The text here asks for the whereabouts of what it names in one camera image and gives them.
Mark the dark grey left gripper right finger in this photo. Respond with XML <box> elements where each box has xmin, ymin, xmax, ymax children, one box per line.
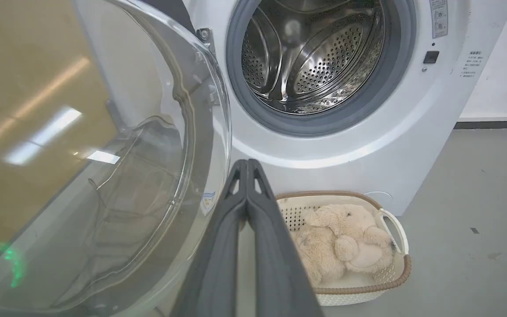
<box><xmin>246</xmin><ymin>158</ymin><xmax>324</xmax><ymax>317</ymax></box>

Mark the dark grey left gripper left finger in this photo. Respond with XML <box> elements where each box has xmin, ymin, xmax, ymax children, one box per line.
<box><xmin>171</xmin><ymin>159</ymin><xmax>248</xmax><ymax>317</ymax></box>

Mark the glass washer door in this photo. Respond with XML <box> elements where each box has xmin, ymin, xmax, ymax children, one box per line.
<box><xmin>0</xmin><ymin>0</ymin><xmax>233</xmax><ymax>317</ymax></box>

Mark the white front-load washing machine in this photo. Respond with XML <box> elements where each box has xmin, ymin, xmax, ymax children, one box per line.
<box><xmin>182</xmin><ymin>0</ymin><xmax>507</xmax><ymax>217</ymax></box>

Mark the metal door hinge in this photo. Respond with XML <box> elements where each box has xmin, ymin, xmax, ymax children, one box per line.
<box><xmin>196</xmin><ymin>28</ymin><xmax>220</xmax><ymax>106</ymax></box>

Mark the cream plush teddy bear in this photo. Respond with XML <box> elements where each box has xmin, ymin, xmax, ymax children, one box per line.
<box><xmin>290</xmin><ymin>204</ymin><xmax>396</xmax><ymax>286</ymax></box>

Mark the white plastic laundry basket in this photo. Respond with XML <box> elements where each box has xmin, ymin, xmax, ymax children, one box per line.
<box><xmin>276</xmin><ymin>191</ymin><xmax>412</xmax><ymax>306</ymax></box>

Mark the stainless steel perforated drum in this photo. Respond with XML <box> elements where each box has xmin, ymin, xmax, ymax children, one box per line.
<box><xmin>241</xmin><ymin>0</ymin><xmax>386</xmax><ymax>115</ymax></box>

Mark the grey warning label sticker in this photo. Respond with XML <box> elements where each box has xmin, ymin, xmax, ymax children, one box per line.
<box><xmin>430</xmin><ymin>0</ymin><xmax>449</xmax><ymax>39</ymax></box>

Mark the dark grey wall baseboard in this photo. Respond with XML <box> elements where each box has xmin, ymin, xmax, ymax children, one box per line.
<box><xmin>454</xmin><ymin>120</ymin><xmax>507</xmax><ymax>129</ymax></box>

